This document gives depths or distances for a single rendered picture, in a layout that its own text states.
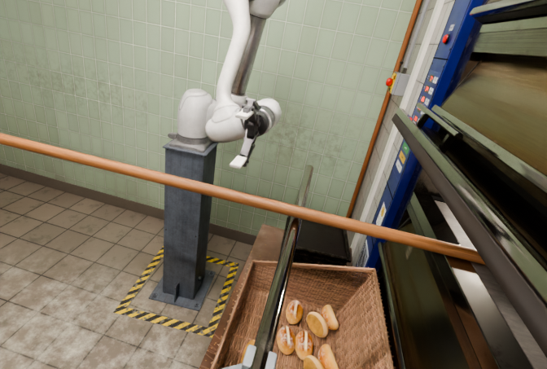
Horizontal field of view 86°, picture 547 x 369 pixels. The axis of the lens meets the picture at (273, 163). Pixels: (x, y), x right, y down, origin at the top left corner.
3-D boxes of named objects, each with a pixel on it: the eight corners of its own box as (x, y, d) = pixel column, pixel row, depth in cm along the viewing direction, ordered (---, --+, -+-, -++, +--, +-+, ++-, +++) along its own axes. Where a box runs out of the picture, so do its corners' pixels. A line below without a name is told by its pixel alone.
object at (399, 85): (401, 94, 149) (408, 73, 145) (404, 97, 140) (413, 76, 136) (387, 90, 150) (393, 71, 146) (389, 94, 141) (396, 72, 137)
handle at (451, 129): (407, 118, 89) (412, 120, 89) (439, 156, 60) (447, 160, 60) (417, 101, 87) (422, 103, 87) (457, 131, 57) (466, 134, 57)
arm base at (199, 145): (176, 133, 159) (177, 123, 157) (215, 141, 158) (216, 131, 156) (159, 144, 143) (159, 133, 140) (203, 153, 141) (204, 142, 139)
